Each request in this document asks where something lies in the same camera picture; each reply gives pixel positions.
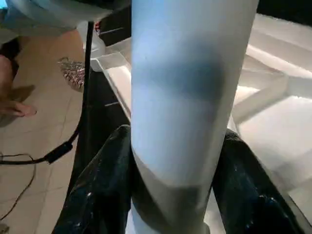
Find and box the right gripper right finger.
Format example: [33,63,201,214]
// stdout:
[212,129,305,234]

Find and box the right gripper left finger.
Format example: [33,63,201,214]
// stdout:
[51,124,135,234]

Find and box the white plastic table top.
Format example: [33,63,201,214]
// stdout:
[83,12,312,230]

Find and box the white plastic table leg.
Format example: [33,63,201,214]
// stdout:
[129,0,260,234]

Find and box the person bare foot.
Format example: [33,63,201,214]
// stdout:
[0,39,37,118]

